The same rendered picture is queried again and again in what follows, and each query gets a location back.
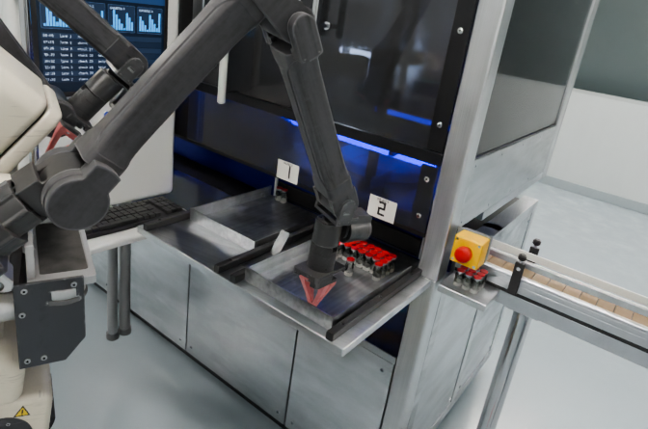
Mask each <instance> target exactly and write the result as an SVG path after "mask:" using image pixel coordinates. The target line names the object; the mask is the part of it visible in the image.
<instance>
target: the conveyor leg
mask: <svg viewBox="0 0 648 429"><path fill-rule="evenodd" d="M505 307H506V308H509V307H507V306H505ZM510 309H512V310H513V313H512V317H511V320H510V323H509V326H508V329H507V333H506V336H505V339H504V342H503V344H502V347H501V351H500V354H499V359H498V362H497V366H496V369H495V372H494V375H493V378H492V381H491V385H490V387H489V390H488V393H487V396H486V399H485V403H484V406H483V409H482V412H481V415H480V419H479V421H478V424H477V427H476V429H496V428H497V425H498V422H499V419H500V413H501V410H502V407H503V404H504V401H505V398H506V395H507V393H508V390H509V387H510V384H511V381H512V378H513V375H514V372H515V369H516V366H517V363H518V360H519V357H520V355H521V352H522V349H523V346H524V343H525V340H526V337H527V332H528V329H529V326H530V323H531V320H532V319H533V320H535V321H538V320H536V319H534V318H532V317H530V316H527V315H525V314H523V313H521V312H519V311H516V310H515V309H513V308H510Z"/></svg>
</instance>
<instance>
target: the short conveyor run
mask: <svg viewBox="0 0 648 429"><path fill-rule="evenodd" d="M532 243H533V245H534V247H533V246H530V248H529V252H526V251H523V250H521V249H518V248H515V247H513V246H510V245H508V244H505V243H502V242H500V241H498V240H495V239H493V242H492V245H491V246H493V247H496V248H498V249H501V250H502V251H500V250H498V249H495V248H493V247H491V249H490V252H489V255H488V259H487V260H486V262H485V263H484V264H482V265H481V266H480V267H479V268H480V269H485V270H487V271H488V274H487V279H486V282H485V283H486V284H488V285H491V286H493V287H494V288H497V289H499V290H500V293H499V296H498V298H497V299H496V300H495V301H496V302H498V303H500V304H503V305H505V306H507V307H509V308H513V309H515V310H516V311H519V312H521V313H523V314H525V315H527V316H530V317H532V318H534V319H536V320H539V321H541V322H543V323H545V324H548V325H550V326H552V327H554V328H557V329H559V330H560V331H562V332H565V333H567V334H569V335H573V336H575V337H577V338H579V339H582V340H584V341H586V342H588V343H590V344H593V345H595V346H597V347H599V348H602V349H604V350H606V351H608V352H610V353H612V354H614V355H616V356H619V357H621V358H623V359H625V360H628V361H630V362H633V363H636V364H638V365H640V366H642V367H645V368H647V369H648V308H647V307H648V297H645V296H643V295H640V294H637V293H635V292H632V291H630V290H628V289H625V288H622V287H620V286H617V285H615V284H612V283H609V282H605V281H602V280H600V279H597V278H594V277H592V276H589V275H586V274H584V273H582V272H580V271H577V270H574V269H572V268H569V267H566V266H564V265H561V264H558V263H556V262H553V261H550V260H548V259H545V258H544V257H541V256H538V254H539V251H540V249H539V248H537V246H540V245H541V240H540V239H537V238H535V239H533V241H532ZM503 251H506V252H507V253H505V252H503ZM508 253H510V254H508ZM511 254H513V255H511ZM515 255H517V256H518V257H516V256H515ZM535 263H537V264H540V265H543V266H545V267H548V268H550V269H553V270H555V271H557V272H560V273H562V274H565V275H567V276H570V277H573V278H575V279H578V280H580V281H583V282H580V281H577V280H575V279H572V278H569V277H567V276H564V275H562V274H559V273H557V272H555V271H552V270H550V269H547V268H545V267H542V266H540V265H537V264H535ZM480 269H479V271H480ZM584 282H587V283H590V284H592V285H595V286H597V287H600V288H603V289H604V290H607V291H609V292H612V293H615V294H617V295H620V296H622V297H625V298H628V299H630V300H633V301H635V302H638V303H639V304H637V303H634V302H632V301H629V300H627V299H624V298H622V297H619V296H616V295H614V294H611V293H609V292H606V291H604V290H602V289H599V288H597V287H594V286H592V285H589V284H586V283H584ZM640 304H642V305H645V306H647V307H645V306H642V305H640Z"/></svg>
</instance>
